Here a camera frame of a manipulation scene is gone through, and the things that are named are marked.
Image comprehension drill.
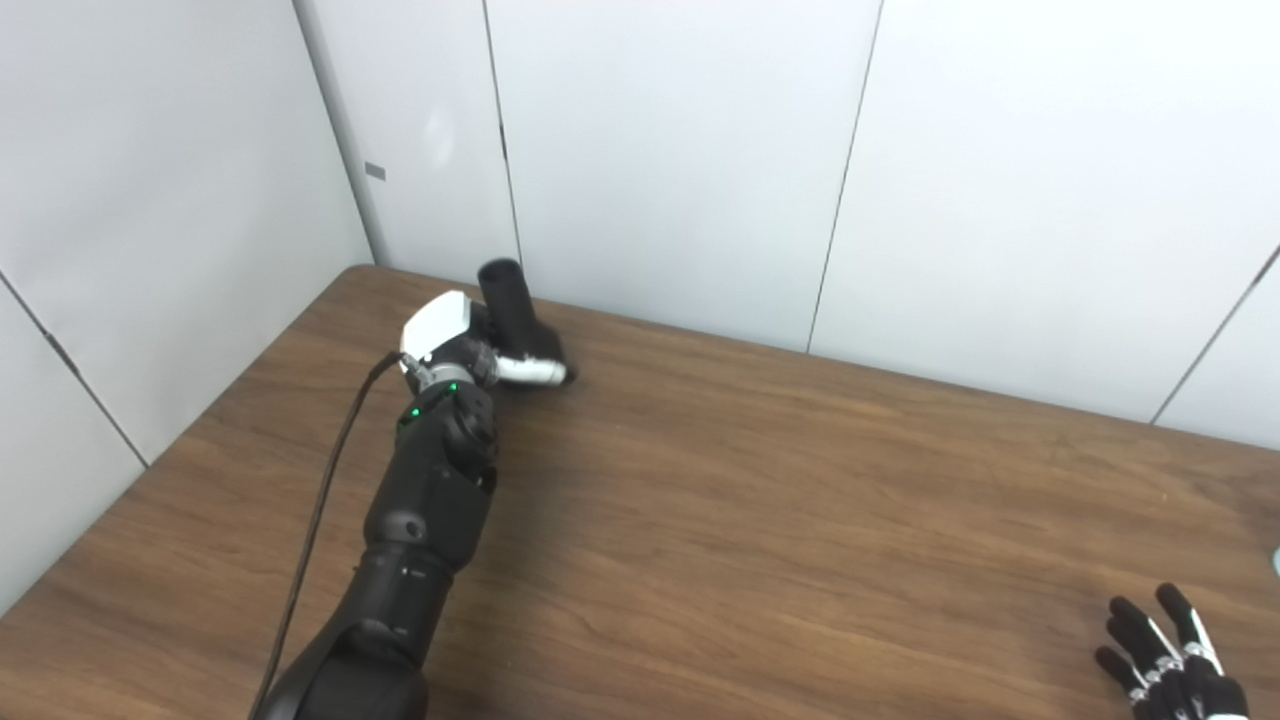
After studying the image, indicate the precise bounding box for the black flared nozzle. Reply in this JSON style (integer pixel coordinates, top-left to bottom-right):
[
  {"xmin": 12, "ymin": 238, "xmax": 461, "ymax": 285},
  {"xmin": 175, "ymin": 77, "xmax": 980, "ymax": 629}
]
[{"xmin": 477, "ymin": 259, "xmax": 568, "ymax": 376}]

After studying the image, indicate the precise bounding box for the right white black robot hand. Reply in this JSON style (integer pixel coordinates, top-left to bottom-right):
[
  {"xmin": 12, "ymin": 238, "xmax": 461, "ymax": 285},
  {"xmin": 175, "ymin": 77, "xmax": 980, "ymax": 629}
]
[{"xmin": 1094, "ymin": 583, "xmax": 1251, "ymax": 720}]

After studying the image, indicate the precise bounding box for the gray wall corner trim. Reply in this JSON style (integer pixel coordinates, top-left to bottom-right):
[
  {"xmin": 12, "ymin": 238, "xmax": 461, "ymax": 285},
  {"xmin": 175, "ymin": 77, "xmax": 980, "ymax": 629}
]
[{"xmin": 292, "ymin": 0, "xmax": 391, "ymax": 268}]

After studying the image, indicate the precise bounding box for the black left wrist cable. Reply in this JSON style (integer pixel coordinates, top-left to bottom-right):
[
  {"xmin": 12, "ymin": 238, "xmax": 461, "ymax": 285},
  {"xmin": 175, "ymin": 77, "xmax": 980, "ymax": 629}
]
[{"xmin": 248, "ymin": 351, "xmax": 406, "ymax": 720}]

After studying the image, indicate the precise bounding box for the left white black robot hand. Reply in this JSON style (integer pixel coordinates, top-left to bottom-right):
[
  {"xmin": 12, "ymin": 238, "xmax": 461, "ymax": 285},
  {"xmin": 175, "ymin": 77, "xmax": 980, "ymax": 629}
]
[{"xmin": 400, "ymin": 290, "xmax": 579, "ymax": 393}]

